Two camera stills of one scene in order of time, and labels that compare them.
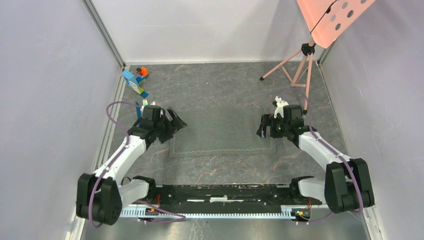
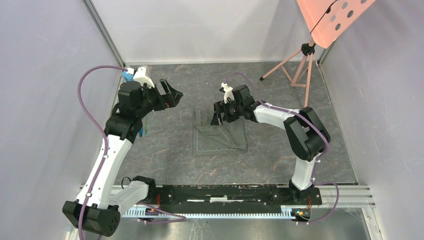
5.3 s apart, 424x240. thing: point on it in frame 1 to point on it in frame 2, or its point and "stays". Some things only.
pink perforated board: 328,21 stays
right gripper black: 266,120 to 221,107
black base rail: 224,195 stays
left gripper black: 171,129 to 165,101
